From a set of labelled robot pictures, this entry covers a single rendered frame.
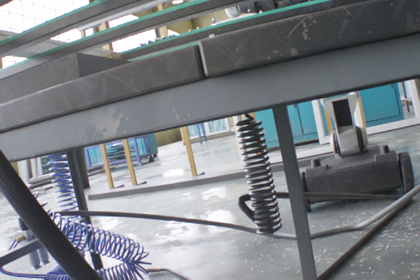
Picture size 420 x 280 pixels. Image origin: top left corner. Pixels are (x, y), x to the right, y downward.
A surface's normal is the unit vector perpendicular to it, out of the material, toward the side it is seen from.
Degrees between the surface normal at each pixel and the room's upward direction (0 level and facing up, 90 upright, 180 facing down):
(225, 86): 90
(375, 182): 90
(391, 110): 90
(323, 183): 90
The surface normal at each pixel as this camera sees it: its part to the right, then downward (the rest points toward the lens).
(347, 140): -0.24, 0.39
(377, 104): -0.27, 0.05
